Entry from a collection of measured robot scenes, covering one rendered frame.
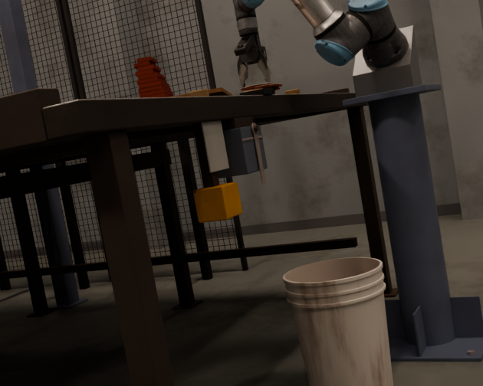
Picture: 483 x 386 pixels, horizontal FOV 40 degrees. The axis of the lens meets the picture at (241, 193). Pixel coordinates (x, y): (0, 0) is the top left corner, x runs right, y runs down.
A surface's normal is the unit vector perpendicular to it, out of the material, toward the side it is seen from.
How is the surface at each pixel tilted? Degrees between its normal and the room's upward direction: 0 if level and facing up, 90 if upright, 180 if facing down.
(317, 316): 93
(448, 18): 90
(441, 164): 90
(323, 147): 90
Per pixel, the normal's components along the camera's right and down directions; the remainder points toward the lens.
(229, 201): 0.90, -0.12
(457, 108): -0.45, 0.15
